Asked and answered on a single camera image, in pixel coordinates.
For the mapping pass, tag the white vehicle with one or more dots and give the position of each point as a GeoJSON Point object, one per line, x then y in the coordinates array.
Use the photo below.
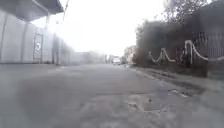
{"type": "Point", "coordinates": [116, 61]}

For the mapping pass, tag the grey building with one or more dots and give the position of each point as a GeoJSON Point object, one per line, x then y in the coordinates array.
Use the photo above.
{"type": "Point", "coordinates": [91, 57]}

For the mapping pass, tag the grey asphalt road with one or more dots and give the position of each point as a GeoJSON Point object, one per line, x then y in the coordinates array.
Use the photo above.
{"type": "Point", "coordinates": [83, 96]}

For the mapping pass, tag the dark overgrown hedge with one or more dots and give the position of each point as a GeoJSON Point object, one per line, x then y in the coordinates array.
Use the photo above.
{"type": "Point", "coordinates": [156, 36]}

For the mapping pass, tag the dirt roadside verge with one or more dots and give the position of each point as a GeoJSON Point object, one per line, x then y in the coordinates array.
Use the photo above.
{"type": "Point", "coordinates": [186, 81]}

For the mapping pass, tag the tree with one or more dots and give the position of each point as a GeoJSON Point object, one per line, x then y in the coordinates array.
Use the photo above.
{"type": "Point", "coordinates": [186, 10]}

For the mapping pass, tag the mesh fence with white curved base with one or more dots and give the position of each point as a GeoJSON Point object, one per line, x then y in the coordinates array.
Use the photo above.
{"type": "Point", "coordinates": [205, 50]}

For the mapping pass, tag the pale building with overhanging roof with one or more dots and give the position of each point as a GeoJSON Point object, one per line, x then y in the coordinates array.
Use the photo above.
{"type": "Point", "coordinates": [20, 43]}

